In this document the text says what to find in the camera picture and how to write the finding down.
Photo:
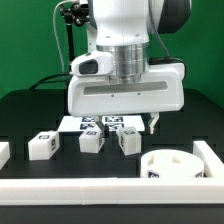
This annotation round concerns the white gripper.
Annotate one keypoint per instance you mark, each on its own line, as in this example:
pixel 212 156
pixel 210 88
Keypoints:
pixel 160 89

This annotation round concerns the white round stool seat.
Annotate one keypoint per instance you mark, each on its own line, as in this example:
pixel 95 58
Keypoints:
pixel 170 163

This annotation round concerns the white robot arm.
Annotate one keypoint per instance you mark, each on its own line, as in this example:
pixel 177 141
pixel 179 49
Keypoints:
pixel 116 76

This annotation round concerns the white marker sheet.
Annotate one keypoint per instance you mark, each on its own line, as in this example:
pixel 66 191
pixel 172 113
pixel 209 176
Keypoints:
pixel 79 124

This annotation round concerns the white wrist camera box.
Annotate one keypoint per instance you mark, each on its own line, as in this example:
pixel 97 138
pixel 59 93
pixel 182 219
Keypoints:
pixel 92 63

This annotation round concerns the white front fence wall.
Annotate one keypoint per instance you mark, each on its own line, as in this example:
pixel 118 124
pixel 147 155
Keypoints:
pixel 96 191

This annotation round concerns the white fence wall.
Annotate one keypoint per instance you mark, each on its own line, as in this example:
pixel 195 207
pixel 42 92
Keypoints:
pixel 96 191
pixel 4 153
pixel 213 166

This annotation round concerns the white right fence wall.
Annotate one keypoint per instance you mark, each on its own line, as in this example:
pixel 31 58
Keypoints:
pixel 213 166

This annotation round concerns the black camera stand pole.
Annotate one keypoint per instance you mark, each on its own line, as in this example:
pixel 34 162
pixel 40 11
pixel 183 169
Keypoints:
pixel 77 14

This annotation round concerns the white left fence wall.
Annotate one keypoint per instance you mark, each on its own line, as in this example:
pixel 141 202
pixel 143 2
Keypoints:
pixel 4 153

